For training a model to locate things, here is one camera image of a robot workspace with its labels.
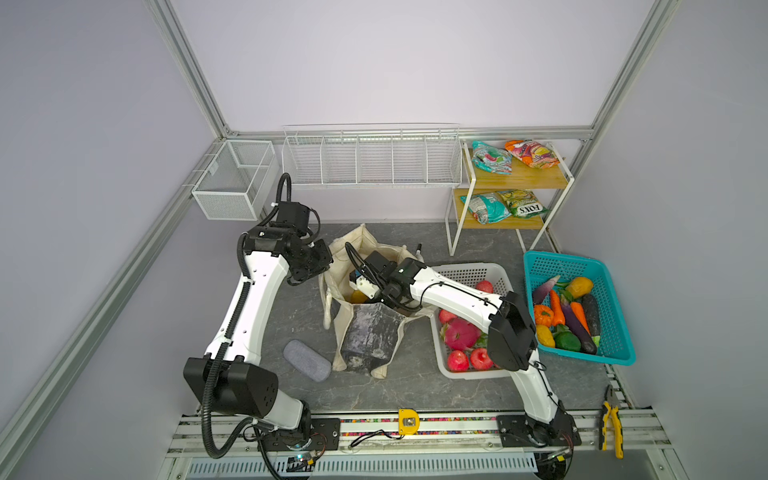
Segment beige canvas grocery bag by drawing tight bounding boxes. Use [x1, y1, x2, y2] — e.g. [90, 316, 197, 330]
[319, 224, 437, 379]

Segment small orange pumpkin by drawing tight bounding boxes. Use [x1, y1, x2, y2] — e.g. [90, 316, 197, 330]
[534, 304, 555, 328]

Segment orange pink snack bag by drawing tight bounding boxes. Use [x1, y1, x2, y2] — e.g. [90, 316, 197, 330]
[505, 140, 560, 170]

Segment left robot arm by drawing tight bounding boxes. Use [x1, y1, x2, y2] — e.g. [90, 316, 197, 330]
[183, 201, 332, 436]

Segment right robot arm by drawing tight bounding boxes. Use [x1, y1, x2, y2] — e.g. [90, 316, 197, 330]
[345, 242, 581, 448]

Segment green Fox's candy bag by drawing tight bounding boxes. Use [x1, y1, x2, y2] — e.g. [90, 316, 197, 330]
[498, 189, 548, 219]

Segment teal pink snack bag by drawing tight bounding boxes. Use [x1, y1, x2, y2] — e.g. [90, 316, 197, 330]
[472, 141, 515, 175]

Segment red apple middle left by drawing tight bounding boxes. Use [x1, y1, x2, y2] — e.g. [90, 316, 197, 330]
[438, 309, 458, 325]

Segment red apple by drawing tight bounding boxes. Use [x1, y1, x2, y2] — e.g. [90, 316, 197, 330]
[447, 350, 470, 373]
[438, 309, 458, 325]
[470, 348, 495, 371]
[475, 280, 495, 293]

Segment pink dragon fruit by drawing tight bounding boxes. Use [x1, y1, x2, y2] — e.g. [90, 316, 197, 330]
[441, 318, 482, 351]

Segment grey fabric glasses case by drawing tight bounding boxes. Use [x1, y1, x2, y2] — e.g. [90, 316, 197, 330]
[283, 339, 332, 383]

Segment small white mesh basket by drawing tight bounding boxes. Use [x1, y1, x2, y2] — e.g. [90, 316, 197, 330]
[192, 140, 281, 222]

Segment red apple near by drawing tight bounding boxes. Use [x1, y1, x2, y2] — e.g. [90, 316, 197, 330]
[447, 350, 470, 373]

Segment red apple far right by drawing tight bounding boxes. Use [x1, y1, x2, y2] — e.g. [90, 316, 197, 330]
[475, 280, 495, 293]

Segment white plastic basket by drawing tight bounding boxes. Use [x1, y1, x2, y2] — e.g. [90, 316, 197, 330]
[412, 263, 541, 390]

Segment yellow tape measure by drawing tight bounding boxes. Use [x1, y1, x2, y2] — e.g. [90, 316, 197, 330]
[398, 408, 420, 437]

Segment yellow pepper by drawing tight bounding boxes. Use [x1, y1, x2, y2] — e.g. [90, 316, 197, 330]
[536, 325, 556, 348]

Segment white and wood shelf rack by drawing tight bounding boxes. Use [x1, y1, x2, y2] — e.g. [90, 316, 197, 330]
[444, 142, 575, 256]

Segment green bell pepper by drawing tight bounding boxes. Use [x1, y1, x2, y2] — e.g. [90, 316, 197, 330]
[552, 325, 582, 352]

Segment orange carrot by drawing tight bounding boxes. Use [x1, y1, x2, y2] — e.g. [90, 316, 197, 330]
[570, 301, 591, 334]

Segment teal plastic basket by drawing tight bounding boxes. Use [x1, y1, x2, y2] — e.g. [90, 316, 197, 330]
[523, 251, 636, 366]

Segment yellow lemon in teal basket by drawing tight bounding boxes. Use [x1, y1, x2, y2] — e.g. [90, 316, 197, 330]
[565, 277, 594, 300]

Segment dark green cucumber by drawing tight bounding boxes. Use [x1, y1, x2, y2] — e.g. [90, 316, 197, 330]
[581, 294, 602, 346]

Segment purple eggplant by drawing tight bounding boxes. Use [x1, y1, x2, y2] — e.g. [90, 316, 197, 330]
[561, 302, 598, 355]

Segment long white wire basket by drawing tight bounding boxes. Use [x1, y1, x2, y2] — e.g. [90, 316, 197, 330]
[282, 123, 464, 188]

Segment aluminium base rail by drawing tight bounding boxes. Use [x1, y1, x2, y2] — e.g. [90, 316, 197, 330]
[159, 406, 685, 479]

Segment black corrugated cable conduit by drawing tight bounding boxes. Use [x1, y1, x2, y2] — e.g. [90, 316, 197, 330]
[200, 359, 256, 460]

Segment yellow handled pliers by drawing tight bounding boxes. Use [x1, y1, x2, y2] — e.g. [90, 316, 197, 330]
[598, 385, 625, 460]

